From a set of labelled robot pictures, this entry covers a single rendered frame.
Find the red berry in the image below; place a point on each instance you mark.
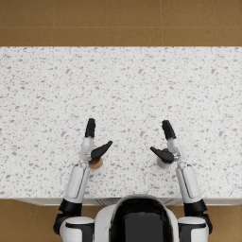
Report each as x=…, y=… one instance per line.
x=164, y=161

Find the white cup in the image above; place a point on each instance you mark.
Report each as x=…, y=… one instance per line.
x=162, y=161

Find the brown cup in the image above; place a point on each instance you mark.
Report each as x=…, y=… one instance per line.
x=96, y=163

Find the robot body with dark dome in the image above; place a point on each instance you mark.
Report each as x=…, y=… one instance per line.
x=138, y=220

